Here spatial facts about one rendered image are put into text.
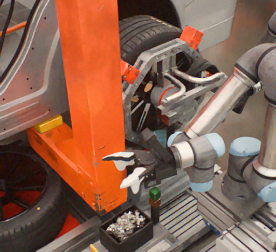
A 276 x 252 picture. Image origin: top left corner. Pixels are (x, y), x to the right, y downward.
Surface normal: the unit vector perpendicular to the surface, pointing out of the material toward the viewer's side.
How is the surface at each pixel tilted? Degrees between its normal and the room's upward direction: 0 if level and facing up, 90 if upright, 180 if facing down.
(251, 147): 7
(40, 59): 90
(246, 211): 0
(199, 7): 90
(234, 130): 0
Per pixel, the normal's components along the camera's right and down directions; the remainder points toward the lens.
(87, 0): 0.63, 0.44
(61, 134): -0.02, -0.81
